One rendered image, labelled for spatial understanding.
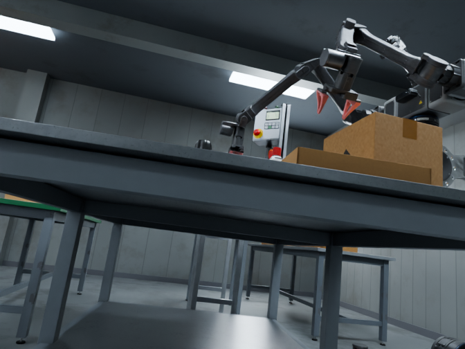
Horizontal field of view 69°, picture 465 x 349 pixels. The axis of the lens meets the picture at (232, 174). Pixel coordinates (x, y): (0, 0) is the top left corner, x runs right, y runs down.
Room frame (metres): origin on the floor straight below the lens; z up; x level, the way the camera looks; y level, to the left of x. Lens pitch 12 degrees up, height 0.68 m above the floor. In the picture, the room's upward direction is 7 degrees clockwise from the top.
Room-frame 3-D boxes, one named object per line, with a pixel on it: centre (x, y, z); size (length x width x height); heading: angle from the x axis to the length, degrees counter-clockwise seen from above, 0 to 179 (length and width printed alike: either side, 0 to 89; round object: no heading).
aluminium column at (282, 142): (1.80, -0.25, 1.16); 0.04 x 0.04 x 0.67; 6
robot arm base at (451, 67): (1.22, -0.80, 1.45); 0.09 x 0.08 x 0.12; 12
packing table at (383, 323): (4.23, -0.99, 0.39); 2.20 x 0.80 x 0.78; 12
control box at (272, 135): (1.85, -0.18, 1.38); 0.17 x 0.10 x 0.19; 62
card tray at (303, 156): (0.75, -0.22, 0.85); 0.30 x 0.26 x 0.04; 6
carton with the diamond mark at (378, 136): (1.10, -0.47, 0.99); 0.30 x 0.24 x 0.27; 13
